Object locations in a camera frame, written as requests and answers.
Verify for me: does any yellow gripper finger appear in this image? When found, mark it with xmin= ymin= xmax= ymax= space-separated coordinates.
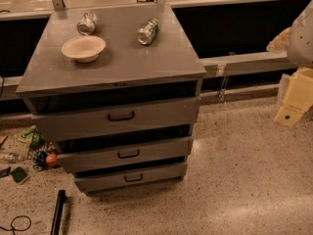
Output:
xmin=274 ymin=68 xmax=313 ymax=126

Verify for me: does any grey drawer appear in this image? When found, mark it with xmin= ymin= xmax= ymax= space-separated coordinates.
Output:
xmin=33 ymin=97 xmax=200 ymax=141
xmin=74 ymin=162 xmax=188 ymax=194
xmin=58 ymin=137 xmax=194 ymax=173

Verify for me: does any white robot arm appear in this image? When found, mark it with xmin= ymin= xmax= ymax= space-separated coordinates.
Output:
xmin=266 ymin=1 xmax=313 ymax=126

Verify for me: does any grey drawer cabinet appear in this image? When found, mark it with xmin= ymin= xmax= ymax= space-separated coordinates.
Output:
xmin=17 ymin=4 xmax=205 ymax=180

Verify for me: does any grey top drawer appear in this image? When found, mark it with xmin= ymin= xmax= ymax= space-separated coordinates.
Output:
xmin=33 ymin=97 xmax=200 ymax=141

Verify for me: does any grey bottom drawer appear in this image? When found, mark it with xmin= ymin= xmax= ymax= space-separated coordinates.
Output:
xmin=74 ymin=162 xmax=188 ymax=194

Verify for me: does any green soda can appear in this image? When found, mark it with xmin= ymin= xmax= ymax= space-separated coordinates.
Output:
xmin=137 ymin=19 xmax=160 ymax=45

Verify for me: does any silver can lying left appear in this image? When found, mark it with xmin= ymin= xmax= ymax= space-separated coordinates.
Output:
xmin=76 ymin=11 xmax=98 ymax=35

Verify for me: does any orange fruit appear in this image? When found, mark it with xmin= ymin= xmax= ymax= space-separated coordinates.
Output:
xmin=46 ymin=154 xmax=59 ymax=167

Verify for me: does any black bar on floor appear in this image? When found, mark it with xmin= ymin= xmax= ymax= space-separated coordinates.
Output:
xmin=50 ymin=190 xmax=67 ymax=235

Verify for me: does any blue soda can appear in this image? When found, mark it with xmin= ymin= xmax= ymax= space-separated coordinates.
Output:
xmin=33 ymin=151 xmax=48 ymax=171

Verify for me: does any green chip bag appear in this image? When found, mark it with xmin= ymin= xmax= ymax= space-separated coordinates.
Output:
xmin=14 ymin=125 xmax=45 ymax=150

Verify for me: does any green yellow sponge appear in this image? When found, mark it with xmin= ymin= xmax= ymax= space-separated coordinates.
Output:
xmin=10 ymin=166 xmax=30 ymax=184

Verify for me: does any clear plastic bottle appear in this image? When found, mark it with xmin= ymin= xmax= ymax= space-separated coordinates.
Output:
xmin=0 ymin=153 xmax=24 ymax=164

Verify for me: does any dark small packet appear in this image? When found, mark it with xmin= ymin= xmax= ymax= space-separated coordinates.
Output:
xmin=0 ymin=167 xmax=11 ymax=178

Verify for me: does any black cable loop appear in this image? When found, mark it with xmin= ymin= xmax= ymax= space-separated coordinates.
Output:
xmin=0 ymin=214 xmax=33 ymax=235

